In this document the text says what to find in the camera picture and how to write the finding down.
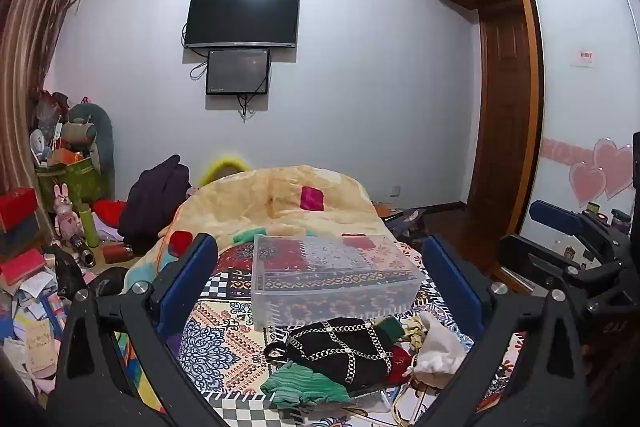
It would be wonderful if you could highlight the green knitted cloth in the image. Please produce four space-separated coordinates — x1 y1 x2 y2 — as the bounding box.
260 361 352 409

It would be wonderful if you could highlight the brown cylinder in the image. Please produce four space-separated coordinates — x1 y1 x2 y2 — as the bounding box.
103 244 132 264

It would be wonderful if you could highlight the dark green cloth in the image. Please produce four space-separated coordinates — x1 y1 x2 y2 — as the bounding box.
376 315 409 342

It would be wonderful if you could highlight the green cardboard box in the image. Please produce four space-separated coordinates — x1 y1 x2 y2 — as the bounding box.
37 156 109 208

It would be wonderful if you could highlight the green cylinder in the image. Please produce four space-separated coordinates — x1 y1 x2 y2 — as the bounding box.
77 202 101 249

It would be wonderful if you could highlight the black bottle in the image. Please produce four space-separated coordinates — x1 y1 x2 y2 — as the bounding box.
69 234 96 266

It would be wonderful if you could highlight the clear plastic storage box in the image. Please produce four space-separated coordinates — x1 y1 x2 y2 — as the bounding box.
251 234 427 332

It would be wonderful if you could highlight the small black monitor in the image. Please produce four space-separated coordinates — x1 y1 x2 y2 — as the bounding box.
205 49 272 97

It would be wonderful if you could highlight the striped brown curtain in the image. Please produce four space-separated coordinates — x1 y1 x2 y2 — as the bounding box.
0 0 94 208

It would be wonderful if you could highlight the flat red box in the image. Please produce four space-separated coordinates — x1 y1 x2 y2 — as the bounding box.
0 249 49 289

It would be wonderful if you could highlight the wall-mounted black television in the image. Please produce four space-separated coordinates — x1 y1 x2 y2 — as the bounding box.
183 0 301 50

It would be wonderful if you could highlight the white cloth pouch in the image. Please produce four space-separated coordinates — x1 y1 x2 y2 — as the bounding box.
406 311 474 391

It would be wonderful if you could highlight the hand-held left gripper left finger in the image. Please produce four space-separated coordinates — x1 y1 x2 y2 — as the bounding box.
47 232 236 427

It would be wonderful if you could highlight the grey-green plush toy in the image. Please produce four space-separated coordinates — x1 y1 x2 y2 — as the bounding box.
67 101 115 176

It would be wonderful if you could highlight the frosted sliding door with hearts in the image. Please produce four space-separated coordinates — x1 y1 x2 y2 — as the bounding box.
517 0 640 270

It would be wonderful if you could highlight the black chain-print cloth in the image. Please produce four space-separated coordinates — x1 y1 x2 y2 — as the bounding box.
264 317 396 392

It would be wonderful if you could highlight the yellow fleece blanket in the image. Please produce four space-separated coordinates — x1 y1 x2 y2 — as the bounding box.
124 164 397 294

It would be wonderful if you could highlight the pile of papers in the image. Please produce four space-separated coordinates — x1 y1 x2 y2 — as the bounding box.
0 257 72 400

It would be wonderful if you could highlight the black jacket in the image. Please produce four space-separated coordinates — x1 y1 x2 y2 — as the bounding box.
118 154 192 254

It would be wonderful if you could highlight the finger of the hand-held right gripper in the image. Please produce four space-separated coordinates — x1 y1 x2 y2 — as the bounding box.
529 200 608 258
497 234 586 295

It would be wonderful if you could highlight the brown wooden door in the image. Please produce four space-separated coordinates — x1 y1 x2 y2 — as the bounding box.
466 4 545 270

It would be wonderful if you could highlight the dark red cloth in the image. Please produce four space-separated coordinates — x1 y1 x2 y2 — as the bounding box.
389 346 417 387

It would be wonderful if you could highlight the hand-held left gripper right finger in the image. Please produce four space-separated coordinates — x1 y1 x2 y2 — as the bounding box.
415 234 601 427

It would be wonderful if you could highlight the pink rabbit toy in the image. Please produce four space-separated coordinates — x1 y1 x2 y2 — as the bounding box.
53 183 82 241

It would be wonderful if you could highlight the patterned bed sheet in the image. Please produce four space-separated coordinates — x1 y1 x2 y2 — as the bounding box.
114 234 528 427

